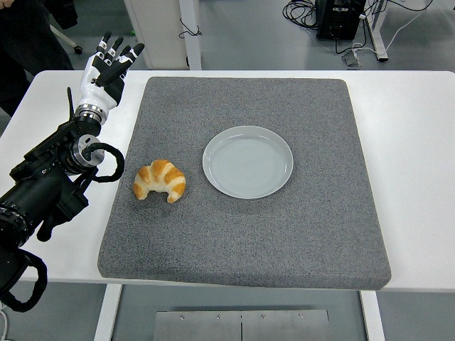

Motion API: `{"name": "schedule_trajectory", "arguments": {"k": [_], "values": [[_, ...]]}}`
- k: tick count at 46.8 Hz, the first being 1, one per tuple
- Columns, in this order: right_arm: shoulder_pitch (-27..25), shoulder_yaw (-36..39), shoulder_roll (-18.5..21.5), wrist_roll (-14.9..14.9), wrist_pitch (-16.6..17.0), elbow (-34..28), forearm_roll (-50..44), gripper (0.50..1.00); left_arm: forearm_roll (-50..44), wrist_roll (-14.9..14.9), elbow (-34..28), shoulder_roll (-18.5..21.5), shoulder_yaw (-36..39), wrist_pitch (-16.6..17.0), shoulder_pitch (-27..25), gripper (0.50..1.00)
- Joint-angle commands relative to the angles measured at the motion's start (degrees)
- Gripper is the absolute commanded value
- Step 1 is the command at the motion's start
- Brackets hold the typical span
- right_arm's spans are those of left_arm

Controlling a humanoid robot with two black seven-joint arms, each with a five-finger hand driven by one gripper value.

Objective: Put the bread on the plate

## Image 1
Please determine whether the grey metal plate with screws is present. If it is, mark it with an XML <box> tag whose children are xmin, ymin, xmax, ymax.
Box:
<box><xmin>155</xmin><ymin>309</ymin><xmax>331</xmax><ymax>341</ymax></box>

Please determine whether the white cable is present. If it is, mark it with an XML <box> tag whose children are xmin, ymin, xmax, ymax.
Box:
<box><xmin>350</xmin><ymin>0</ymin><xmax>435</xmax><ymax>58</ymax></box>

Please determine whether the light grey round plate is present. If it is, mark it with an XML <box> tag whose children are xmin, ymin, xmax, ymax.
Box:
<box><xmin>202</xmin><ymin>125</ymin><xmax>294</xmax><ymax>200</ymax></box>

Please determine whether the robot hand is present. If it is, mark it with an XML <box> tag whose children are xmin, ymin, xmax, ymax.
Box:
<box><xmin>76</xmin><ymin>31</ymin><xmax>146</xmax><ymax>110</ymax></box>

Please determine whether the white table leg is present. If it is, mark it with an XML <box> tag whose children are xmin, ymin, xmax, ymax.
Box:
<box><xmin>358</xmin><ymin>290</ymin><xmax>387</xmax><ymax>341</ymax></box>
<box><xmin>92</xmin><ymin>283</ymin><xmax>124</xmax><ymax>341</ymax></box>

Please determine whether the clear plastic item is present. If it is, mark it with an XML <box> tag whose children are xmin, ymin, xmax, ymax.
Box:
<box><xmin>341</xmin><ymin>51</ymin><xmax>363</xmax><ymax>68</ymax></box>

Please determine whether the white desk frame leg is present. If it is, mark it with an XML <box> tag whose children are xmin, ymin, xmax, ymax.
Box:
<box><xmin>365</xmin><ymin>0</ymin><xmax>389</xmax><ymax>63</ymax></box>

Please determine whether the black cable coil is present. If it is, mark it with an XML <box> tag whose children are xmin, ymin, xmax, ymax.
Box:
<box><xmin>282</xmin><ymin>0</ymin><xmax>319</xmax><ymax>30</ymax></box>

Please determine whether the white cabinet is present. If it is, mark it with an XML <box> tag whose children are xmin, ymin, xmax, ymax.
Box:
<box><xmin>123</xmin><ymin>0</ymin><xmax>189</xmax><ymax>70</ymax></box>

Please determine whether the black computer box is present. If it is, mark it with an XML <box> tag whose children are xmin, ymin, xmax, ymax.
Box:
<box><xmin>315</xmin><ymin>0</ymin><xmax>367</xmax><ymax>40</ymax></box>

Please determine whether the office chair base with caster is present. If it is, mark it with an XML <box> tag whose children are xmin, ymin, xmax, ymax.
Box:
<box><xmin>49</xmin><ymin>24</ymin><xmax>83</xmax><ymax>55</ymax></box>

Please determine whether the thin black hanging cable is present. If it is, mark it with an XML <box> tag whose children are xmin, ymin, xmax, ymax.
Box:
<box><xmin>178</xmin><ymin>17</ymin><xmax>203</xmax><ymax>40</ymax></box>

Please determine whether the person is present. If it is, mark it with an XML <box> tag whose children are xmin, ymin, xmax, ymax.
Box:
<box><xmin>0</xmin><ymin>0</ymin><xmax>79</xmax><ymax>117</ymax></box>

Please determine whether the croissant bread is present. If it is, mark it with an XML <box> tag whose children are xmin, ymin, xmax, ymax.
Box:
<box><xmin>133</xmin><ymin>158</ymin><xmax>187</xmax><ymax>204</ymax></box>

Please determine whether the thin white cord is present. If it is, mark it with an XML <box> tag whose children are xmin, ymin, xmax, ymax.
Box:
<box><xmin>0</xmin><ymin>301</ymin><xmax>10</xmax><ymax>338</ymax></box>

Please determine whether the grey speckled mat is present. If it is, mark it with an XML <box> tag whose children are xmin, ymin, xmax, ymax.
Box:
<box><xmin>97</xmin><ymin>76</ymin><xmax>392</xmax><ymax>292</ymax></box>

